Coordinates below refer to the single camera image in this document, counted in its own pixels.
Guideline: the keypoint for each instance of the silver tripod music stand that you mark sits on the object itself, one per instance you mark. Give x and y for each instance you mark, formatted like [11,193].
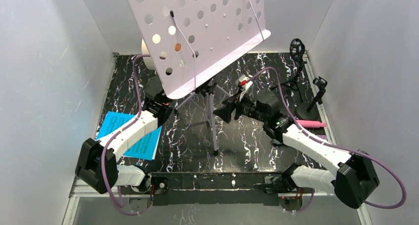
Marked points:
[190,41]

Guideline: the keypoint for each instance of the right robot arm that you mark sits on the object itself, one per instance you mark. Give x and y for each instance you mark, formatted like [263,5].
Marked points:
[349,176]

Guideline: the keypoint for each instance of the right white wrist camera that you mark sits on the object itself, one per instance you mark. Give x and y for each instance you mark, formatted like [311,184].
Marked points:
[244,84]

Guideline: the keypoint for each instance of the pink microphone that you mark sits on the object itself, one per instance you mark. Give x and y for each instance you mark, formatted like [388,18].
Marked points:
[311,124]

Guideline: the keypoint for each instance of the blue sheet music page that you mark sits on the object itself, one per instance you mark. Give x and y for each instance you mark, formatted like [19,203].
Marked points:
[145,148]

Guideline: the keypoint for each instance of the cream and orange drum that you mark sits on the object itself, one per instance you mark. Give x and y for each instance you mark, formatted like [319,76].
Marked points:
[148,61]

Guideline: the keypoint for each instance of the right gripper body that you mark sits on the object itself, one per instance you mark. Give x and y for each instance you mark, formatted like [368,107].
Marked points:
[235,107]

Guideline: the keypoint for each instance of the black round-base mic stand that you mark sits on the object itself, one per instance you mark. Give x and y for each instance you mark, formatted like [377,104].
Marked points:
[308,110]

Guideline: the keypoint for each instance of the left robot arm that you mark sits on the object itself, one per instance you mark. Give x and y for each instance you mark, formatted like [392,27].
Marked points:
[97,163]

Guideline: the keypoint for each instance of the aluminium frame rail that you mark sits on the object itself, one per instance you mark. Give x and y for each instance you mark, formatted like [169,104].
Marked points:
[210,199]

